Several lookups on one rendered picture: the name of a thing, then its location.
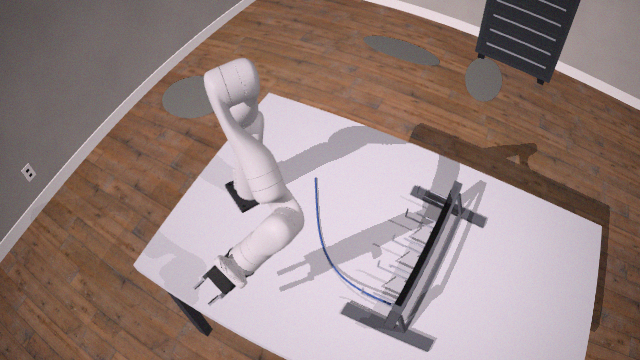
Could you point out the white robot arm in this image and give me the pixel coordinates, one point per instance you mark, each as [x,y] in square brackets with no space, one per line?
[229,85]

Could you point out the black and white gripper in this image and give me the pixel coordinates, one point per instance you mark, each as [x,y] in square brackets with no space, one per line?
[235,269]

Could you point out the grey metal rack with black panel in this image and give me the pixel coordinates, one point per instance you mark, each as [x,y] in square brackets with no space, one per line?
[401,331]

